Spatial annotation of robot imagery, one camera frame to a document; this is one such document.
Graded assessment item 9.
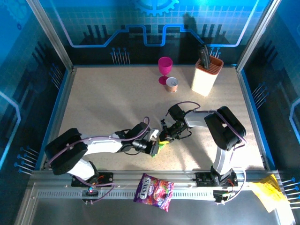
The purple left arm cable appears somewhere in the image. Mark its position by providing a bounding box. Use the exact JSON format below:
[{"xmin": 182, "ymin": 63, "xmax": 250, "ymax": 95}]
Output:
[{"xmin": 46, "ymin": 116, "xmax": 151, "ymax": 204}]

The green cloth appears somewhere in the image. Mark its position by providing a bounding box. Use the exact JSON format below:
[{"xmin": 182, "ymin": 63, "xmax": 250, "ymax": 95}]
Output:
[{"xmin": 151, "ymin": 140, "xmax": 170, "ymax": 158}]

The small circuit board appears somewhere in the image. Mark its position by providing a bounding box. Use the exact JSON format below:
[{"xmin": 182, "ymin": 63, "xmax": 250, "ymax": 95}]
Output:
[
  {"xmin": 212, "ymin": 189, "xmax": 230, "ymax": 203},
  {"xmin": 81, "ymin": 187, "xmax": 98, "ymax": 197}
]

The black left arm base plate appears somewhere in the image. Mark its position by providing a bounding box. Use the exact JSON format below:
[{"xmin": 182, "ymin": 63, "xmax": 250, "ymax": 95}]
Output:
[{"xmin": 71, "ymin": 172, "xmax": 114, "ymax": 188}]

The aluminium side rail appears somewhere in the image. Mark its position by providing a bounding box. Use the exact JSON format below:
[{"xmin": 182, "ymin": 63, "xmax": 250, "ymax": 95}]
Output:
[
  {"xmin": 38, "ymin": 67, "xmax": 77, "ymax": 171},
  {"xmin": 235, "ymin": 67, "xmax": 276, "ymax": 171}
]

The yellow cloth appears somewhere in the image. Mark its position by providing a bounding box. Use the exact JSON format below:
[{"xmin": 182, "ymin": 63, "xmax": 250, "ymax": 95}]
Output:
[{"xmin": 248, "ymin": 173, "xmax": 290, "ymax": 213}]

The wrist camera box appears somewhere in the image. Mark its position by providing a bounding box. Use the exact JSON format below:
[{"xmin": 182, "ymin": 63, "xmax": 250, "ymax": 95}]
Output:
[
  {"xmin": 166, "ymin": 104, "xmax": 187, "ymax": 120},
  {"xmin": 131, "ymin": 121, "xmax": 160, "ymax": 139}
]

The cream knife block orange top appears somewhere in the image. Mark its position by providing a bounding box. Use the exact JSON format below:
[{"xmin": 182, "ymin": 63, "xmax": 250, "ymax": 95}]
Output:
[{"xmin": 191, "ymin": 55, "xmax": 224, "ymax": 97}]

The black handled knife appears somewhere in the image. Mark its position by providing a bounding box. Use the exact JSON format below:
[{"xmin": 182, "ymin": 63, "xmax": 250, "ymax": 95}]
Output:
[{"xmin": 198, "ymin": 44, "xmax": 210, "ymax": 70}]

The slotted metal cable duct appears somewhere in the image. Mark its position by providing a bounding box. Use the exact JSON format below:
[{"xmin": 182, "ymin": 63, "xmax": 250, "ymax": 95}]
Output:
[{"xmin": 36, "ymin": 189, "xmax": 220, "ymax": 200}]

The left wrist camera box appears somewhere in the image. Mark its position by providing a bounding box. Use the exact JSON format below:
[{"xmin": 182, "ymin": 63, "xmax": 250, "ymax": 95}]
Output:
[{"xmin": 131, "ymin": 121, "xmax": 160, "ymax": 139}]

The orange can with silver lid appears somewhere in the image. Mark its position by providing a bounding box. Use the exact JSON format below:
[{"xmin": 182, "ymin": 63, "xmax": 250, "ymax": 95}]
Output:
[{"xmin": 165, "ymin": 77, "xmax": 179, "ymax": 94}]

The pink plastic goblet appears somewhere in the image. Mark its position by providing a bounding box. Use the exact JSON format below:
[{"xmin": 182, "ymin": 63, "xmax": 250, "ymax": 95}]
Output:
[{"xmin": 157, "ymin": 57, "xmax": 173, "ymax": 85}]

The aluminium front rail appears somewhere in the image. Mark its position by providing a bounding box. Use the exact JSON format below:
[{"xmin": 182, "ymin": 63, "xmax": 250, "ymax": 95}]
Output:
[{"xmin": 29, "ymin": 169, "xmax": 283, "ymax": 188}]

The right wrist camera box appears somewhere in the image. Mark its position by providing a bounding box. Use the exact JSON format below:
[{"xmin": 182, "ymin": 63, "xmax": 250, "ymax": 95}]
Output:
[{"xmin": 166, "ymin": 104, "xmax": 187, "ymax": 120}]

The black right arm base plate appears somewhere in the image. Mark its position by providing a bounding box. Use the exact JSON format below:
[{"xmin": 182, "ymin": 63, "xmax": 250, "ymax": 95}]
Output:
[{"xmin": 194, "ymin": 171, "xmax": 239, "ymax": 188}]

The purple candy bag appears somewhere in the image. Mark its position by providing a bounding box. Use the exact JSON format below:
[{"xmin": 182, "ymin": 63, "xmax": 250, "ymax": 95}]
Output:
[{"xmin": 133, "ymin": 172, "xmax": 175, "ymax": 213}]

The aluminium corner post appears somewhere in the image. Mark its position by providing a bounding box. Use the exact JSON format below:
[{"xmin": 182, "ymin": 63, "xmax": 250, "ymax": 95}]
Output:
[
  {"xmin": 25, "ymin": 0, "xmax": 76, "ymax": 71},
  {"xmin": 235, "ymin": 0, "xmax": 284, "ymax": 72}
]

